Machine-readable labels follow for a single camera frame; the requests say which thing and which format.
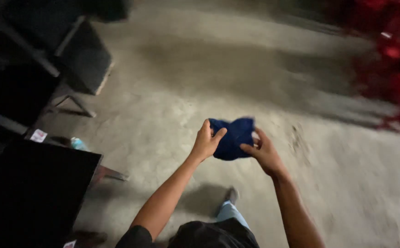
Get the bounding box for person's grey shoe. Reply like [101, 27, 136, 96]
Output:
[225, 187, 240, 205]

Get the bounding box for dark blue cloth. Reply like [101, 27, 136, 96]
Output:
[208, 117, 256, 161]

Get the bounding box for person's left hand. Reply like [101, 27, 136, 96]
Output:
[190, 119, 228, 161]

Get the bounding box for person's right hand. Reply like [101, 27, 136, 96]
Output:
[240, 127, 286, 178]

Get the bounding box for white paper label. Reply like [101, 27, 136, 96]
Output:
[30, 129, 48, 143]

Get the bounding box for black table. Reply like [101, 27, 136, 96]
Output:
[0, 138, 103, 248]

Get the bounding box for clear plastic water bottle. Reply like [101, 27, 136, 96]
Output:
[70, 137, 89, 151]

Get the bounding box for black chair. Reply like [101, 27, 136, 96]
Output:
[0, 0, 133, 118]

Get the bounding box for dark metal chair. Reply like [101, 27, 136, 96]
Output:
[0, 21, 61, 138]

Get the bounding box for person's black shirt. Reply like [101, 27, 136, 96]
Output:
[115, 218, 260, 248]

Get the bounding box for red plastic chairs stack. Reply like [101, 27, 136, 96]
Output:
[341, 0, 400, 130]

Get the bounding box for person's light blue jeans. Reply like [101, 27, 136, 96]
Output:
[216, 201, 251, 231]

